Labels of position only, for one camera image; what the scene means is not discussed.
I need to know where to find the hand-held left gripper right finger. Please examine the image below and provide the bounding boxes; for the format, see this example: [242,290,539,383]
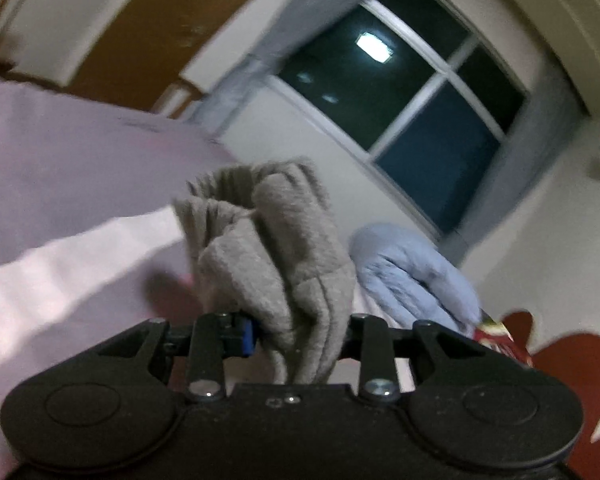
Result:
[337,312,487,404]

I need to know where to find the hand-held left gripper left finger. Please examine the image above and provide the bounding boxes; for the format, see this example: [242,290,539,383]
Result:
[96,312,255,404]

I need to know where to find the grey pants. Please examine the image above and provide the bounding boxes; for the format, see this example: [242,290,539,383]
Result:
[172,157,356,387]

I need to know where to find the light blue folded duvet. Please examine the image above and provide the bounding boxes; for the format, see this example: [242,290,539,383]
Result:
[349,221,482,337]

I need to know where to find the pile of folded clothes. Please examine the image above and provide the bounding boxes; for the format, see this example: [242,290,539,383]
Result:
[472,309,534,369]

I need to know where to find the red-brown wooden headboard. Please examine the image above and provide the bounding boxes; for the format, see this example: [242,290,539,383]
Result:
[499,310,600,480]

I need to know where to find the striped pink purple bed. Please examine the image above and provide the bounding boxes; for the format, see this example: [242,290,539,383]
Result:
[0,74,417,480]

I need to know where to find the wooden chair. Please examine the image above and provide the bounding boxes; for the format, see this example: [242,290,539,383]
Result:
[151,79,203,120]

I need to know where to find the white-framed window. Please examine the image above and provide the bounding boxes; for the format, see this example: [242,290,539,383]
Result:
[265,0,531,241]

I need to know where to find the brown wooden door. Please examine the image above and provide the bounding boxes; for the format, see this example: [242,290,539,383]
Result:
[69,0,301,112]

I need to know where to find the white air conditioner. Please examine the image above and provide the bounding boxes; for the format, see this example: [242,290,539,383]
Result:
[472,0,600,121]

